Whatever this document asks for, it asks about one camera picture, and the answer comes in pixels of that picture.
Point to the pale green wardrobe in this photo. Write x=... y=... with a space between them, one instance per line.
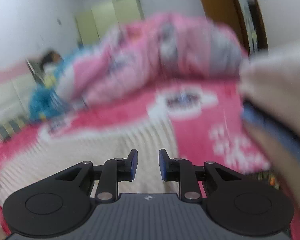
x=107 y=20

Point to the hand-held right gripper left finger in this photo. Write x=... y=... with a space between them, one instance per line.
x=133 y=163

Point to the pink and blue quilt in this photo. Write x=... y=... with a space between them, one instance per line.
x=140 y=67

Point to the beige houndstooth coat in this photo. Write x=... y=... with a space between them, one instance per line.
x=90 y=145

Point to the pink and white headboard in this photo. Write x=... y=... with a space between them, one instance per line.
x=7 y=87

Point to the blue folded garment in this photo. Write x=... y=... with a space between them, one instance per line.
x=265 y=125

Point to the wooden door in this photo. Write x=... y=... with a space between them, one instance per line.
x=215 y=0

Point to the dark patterned pillow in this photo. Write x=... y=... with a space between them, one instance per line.
x=35 y=70

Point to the black smartphone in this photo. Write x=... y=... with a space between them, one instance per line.
x=265 y=178

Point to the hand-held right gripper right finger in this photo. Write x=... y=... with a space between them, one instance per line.
x=162 y=165

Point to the black folded garment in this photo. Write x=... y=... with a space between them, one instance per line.
x=255 y=107

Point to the plaid pillow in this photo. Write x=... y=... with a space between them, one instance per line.
x=11 y=128

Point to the pink floral blanket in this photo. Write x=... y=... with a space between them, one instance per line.
x=202 y=130

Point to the wooden door frame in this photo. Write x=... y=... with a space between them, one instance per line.
x=261 y=17

